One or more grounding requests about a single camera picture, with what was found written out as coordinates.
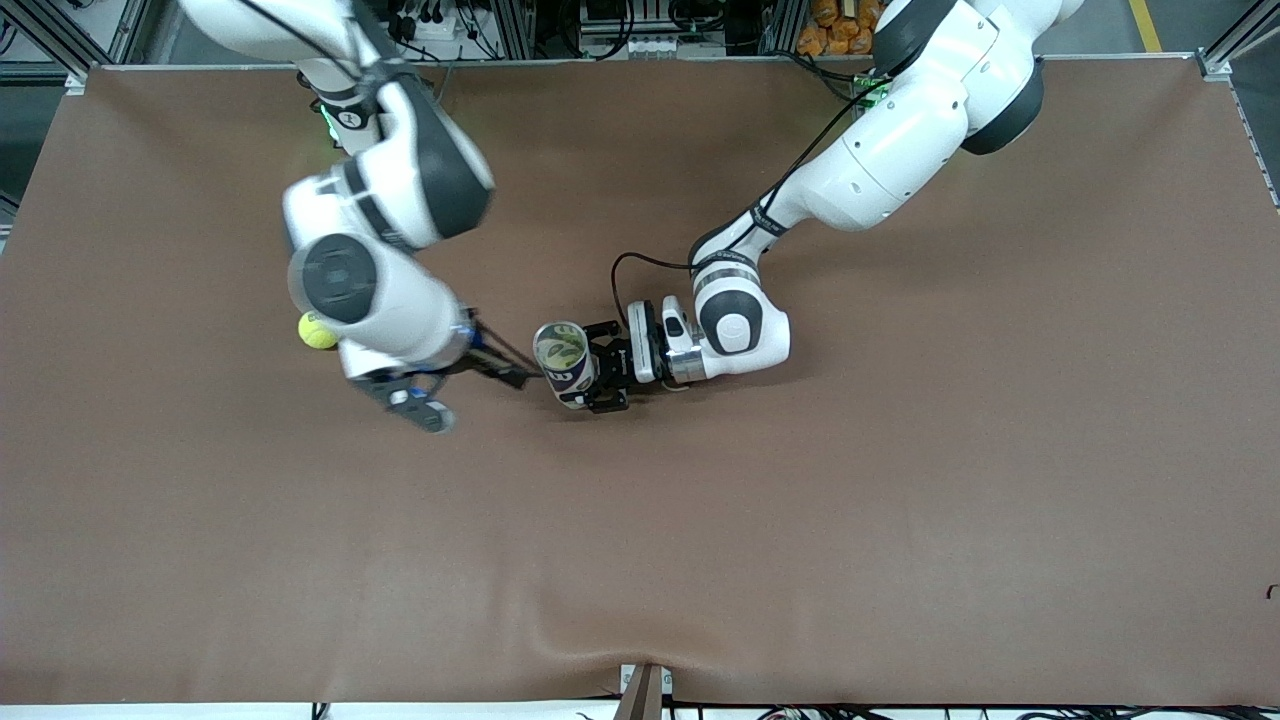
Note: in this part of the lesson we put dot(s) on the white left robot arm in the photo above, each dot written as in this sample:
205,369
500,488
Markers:
880,170

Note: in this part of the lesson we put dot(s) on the aluminium frame strut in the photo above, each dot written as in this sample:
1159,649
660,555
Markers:
50,35
1245,30

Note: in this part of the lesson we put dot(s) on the white terminal block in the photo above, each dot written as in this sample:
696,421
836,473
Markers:
650,46

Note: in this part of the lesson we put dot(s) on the aluminium frame post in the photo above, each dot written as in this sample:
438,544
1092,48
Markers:
515,25
785,25

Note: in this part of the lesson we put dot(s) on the brown table mat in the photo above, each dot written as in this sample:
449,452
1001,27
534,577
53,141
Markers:
700,560

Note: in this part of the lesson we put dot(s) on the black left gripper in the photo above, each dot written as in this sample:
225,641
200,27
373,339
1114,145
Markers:
612,366

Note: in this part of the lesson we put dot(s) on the table edge clamp bracket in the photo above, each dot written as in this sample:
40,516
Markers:
645,695

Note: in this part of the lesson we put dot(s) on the tennis ball can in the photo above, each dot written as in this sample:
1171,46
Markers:
568,385

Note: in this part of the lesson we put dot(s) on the tennis ball with Roland Garros print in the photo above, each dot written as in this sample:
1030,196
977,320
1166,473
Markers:
315,335

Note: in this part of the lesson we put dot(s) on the metal table corner bracket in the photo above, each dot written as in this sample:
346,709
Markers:
76,82
1213,65

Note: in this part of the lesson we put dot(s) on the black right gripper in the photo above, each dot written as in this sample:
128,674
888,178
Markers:
487,358

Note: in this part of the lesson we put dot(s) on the white power strip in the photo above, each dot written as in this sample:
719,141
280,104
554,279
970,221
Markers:
440,25

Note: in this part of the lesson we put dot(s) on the orange packaged goods pile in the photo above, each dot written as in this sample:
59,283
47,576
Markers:
835,30

